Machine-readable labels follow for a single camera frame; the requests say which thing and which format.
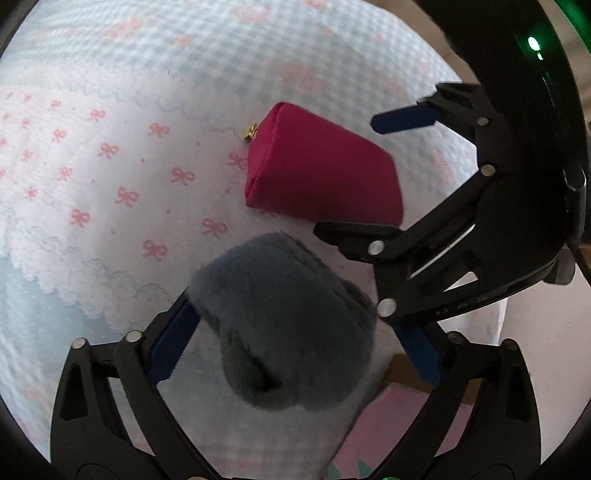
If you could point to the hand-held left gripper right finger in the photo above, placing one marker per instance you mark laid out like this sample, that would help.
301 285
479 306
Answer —
422 355

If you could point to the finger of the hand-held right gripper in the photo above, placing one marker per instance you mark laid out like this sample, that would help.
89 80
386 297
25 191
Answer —
360 237
406 119

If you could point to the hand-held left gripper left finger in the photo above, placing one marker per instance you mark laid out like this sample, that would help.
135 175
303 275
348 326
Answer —
171 346

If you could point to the pink fabric pouch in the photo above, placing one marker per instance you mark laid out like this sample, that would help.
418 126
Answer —
318 170

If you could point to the pink printed cardboard box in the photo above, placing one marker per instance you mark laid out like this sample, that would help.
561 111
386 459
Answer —
369 429

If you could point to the light blue checked blanket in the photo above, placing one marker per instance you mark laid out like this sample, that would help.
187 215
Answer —
92 230

